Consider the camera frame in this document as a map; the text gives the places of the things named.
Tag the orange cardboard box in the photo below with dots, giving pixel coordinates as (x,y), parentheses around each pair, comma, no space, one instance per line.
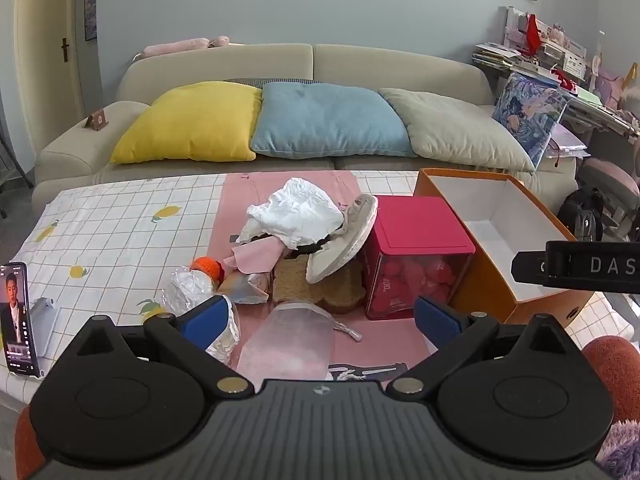
(485,280)

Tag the grey striped cloth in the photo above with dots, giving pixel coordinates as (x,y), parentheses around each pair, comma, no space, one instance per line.
(270,80)

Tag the clear plastic bag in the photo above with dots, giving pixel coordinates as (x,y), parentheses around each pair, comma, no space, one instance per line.
(185,290)

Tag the orange knitted toy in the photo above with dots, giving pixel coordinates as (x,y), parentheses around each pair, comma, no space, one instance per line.
(207,266)

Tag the red lidded storage box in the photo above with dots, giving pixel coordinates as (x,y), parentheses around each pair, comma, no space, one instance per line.
(410,225)

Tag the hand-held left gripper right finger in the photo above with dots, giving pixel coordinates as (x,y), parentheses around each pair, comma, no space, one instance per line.
(440,321)

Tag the beige cloth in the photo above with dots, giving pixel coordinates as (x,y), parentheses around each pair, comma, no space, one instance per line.
(340,250)

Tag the rust fuzzy seat cushion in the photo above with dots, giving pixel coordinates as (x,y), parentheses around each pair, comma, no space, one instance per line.
(615,360)

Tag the yellow pillow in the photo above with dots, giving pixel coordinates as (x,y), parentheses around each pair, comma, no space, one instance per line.
(190,120)

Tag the cream door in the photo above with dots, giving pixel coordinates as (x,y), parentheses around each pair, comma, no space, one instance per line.
(50,60)

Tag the pink office chair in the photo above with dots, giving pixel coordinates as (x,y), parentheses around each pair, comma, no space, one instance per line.
(605,175)

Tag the white phone stand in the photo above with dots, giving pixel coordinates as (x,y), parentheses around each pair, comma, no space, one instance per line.
(45,325)

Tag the pink cloth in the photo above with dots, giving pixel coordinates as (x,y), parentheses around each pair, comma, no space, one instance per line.
(255,255)

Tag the cluttered desk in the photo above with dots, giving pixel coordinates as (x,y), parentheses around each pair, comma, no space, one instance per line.
(590,110)

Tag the stack of papers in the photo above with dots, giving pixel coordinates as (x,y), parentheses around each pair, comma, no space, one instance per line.
(567,140)

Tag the pink bolster plush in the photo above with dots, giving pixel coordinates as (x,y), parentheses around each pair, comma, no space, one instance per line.
(175,46)

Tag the small clear plastic packet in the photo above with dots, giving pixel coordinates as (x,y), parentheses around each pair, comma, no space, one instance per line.
(245,287)

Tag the pale grey-green pillow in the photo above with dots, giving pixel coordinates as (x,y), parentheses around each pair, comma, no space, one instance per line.
(450,130)

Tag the beige sofa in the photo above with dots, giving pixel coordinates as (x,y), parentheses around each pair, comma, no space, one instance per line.
(350,60)

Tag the small brown stand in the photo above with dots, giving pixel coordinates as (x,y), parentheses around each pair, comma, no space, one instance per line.
(96,121)

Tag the blue printed pillow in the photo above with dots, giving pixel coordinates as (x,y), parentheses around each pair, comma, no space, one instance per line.
(530,110)

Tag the white paper towel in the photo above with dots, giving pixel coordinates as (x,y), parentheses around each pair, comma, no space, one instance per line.
(295,210)

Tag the black backpack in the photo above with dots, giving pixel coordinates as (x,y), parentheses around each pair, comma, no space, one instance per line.
(580,215)

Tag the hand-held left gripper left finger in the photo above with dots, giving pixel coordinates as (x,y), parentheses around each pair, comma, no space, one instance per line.
(205,321)

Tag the purple fuzzy fabric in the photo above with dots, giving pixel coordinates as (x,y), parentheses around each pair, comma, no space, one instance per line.
(622,442)

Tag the red hanging ornament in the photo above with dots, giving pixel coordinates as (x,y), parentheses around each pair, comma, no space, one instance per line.
(533,32)

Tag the black smartphone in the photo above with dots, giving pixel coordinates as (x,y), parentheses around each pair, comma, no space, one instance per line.
(17,320)

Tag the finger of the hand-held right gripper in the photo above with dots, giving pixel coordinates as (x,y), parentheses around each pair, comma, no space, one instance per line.
(529,267)

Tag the brown toast-shaped sponge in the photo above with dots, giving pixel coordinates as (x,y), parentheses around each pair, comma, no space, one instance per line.
(295,280)

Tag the wall poster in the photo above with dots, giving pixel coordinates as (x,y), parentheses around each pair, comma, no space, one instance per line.
(91,5)

